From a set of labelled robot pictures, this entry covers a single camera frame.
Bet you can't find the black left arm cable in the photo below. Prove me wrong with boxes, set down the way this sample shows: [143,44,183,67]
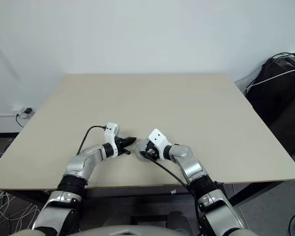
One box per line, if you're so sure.
[76,125,107,156]

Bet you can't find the wall power outlet with plug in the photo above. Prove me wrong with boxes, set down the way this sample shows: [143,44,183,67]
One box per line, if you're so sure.
[0,105,37,119]

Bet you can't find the motor housing with copper windings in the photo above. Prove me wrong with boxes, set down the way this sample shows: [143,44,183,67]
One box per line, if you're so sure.
[135,139,158,163]

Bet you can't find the white cable on bag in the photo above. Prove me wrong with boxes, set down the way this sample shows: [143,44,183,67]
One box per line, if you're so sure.
[245,68,295,90]

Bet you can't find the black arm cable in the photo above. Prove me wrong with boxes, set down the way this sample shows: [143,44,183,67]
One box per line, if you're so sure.
[139,151,203,231]
[76,125,107,156]

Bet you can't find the large black bag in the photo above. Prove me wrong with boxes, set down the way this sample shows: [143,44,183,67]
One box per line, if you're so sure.
[244,51,295,156]

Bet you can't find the dark rounded shape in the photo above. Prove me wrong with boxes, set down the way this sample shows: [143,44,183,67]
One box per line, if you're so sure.
[165,210,195,230]

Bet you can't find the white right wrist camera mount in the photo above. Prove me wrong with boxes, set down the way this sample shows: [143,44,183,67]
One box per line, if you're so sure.
[147,128,173,162]

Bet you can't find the grey robot torso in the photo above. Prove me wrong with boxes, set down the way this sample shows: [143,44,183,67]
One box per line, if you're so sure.
[71,225,203,236]

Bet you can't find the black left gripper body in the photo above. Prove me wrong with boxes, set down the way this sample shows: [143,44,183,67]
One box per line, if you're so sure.
[114,136,125,156]

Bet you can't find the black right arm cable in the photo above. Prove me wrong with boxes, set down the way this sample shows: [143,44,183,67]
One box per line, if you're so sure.
[139,151,203,231]

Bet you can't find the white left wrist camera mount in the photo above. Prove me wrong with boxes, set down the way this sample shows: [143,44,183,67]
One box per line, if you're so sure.
[104,122,120,158]

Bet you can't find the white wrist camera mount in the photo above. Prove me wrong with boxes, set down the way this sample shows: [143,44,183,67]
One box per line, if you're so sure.
[147,128,173,162]
[104,122,120,158]

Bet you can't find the tangled white cables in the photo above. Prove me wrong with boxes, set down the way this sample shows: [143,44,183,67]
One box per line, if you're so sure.
[0,189,44,236]

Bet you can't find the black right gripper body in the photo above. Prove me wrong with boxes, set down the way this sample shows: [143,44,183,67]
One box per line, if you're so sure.
[146,145,161,161]

